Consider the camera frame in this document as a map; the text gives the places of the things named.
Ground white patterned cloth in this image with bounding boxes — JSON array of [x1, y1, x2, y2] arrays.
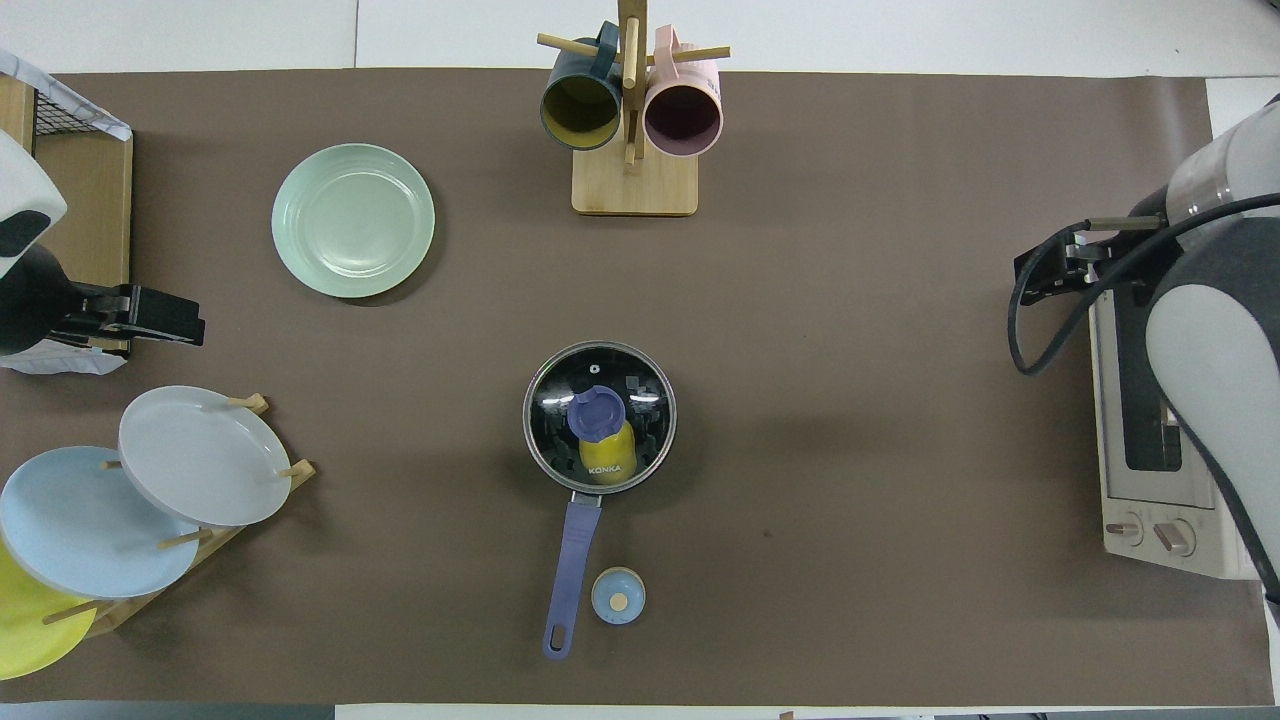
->
[[0, 50, 133, 141]]

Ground beige toaster oven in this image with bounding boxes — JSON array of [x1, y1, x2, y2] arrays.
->
[[1088, 290, 1266, 581]]

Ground glass lid blue knob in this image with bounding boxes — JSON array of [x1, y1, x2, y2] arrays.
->
[[522, 340, 678, 494]]

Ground light wooden shelf board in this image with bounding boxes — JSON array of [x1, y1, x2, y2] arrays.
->
[[0, 76, 37, 151]]

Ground brown table mat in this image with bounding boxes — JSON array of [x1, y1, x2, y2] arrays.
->
[[0, 68, 1251, 706]]

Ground dark blue saucepan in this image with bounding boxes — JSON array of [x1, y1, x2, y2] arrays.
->
[[522, 340, 678, 661]]

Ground white crumpled bag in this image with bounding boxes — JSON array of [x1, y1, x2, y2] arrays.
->
[[0, 336, 129, 377]]

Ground wooden plate rack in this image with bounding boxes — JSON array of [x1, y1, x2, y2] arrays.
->
[[40, 393, 317, 638]]

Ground pink ribbed mug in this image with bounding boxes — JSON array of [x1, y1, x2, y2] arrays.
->
[[643, 25, 724, 159]]

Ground green plate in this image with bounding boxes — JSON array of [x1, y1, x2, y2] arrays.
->
[[271, 143, 437, 300]]

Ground grey plate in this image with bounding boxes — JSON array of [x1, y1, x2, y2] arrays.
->
[[118, 385, 294, 528]]

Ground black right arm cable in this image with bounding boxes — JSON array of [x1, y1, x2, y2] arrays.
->
[[1008, 193, 1280, 377]]

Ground yellow plate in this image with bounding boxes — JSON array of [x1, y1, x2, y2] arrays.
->
[[0, 540, 99, 681]]

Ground black wire basket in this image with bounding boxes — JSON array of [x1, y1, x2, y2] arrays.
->
[[20, 80, 106, 137]]

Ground teal mug yellow inside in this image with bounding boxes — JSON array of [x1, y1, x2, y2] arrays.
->
[[540, 22, 624, 152]]

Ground brown wooden base board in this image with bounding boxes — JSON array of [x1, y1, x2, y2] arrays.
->
[[35, 130, 134, 353]]

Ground wooden mug rack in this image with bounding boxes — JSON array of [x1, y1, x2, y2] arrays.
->
[[537, 0, 732, 218]]

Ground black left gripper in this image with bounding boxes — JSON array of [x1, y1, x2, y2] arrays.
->
[[0, 245, 207, 358]]

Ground light blue plate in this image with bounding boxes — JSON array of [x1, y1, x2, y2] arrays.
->
[[0, 445, 201, 600]]

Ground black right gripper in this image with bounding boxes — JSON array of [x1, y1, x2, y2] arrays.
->
[[1014, 190, 1183, 306]]

